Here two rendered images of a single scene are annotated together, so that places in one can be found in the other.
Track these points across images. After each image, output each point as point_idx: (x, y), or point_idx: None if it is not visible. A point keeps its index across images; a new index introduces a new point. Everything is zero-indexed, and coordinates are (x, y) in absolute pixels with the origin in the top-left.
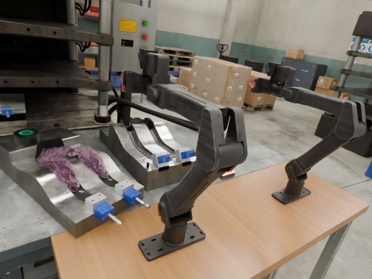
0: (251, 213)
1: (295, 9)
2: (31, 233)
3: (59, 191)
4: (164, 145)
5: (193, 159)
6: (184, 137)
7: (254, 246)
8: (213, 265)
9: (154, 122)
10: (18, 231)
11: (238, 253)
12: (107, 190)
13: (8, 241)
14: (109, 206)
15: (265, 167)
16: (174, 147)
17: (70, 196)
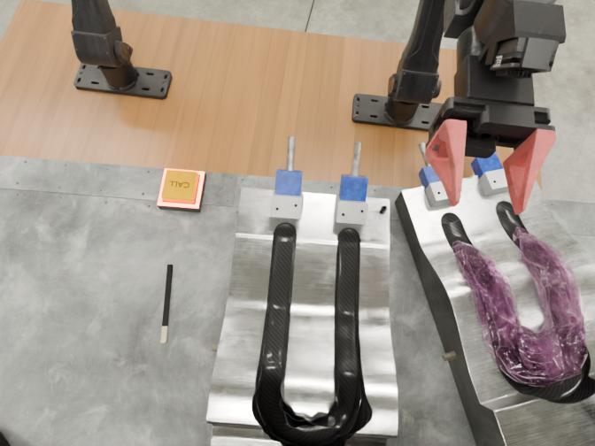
0: (249, 91)
1: None
2: (567, 213)
3: (546, 233)
4: (274, 294)
5: (263, 195)
6: (95, 410)
7: (305, 56)
8: (375, 66)
9: (243, 390)
10: (583, 226)
11: (334, 60)
12: (467, 209)
13: (593, 214)
14: (482, 161)
15: (54, 159)
16: (259, 267)
17: (529, 221)
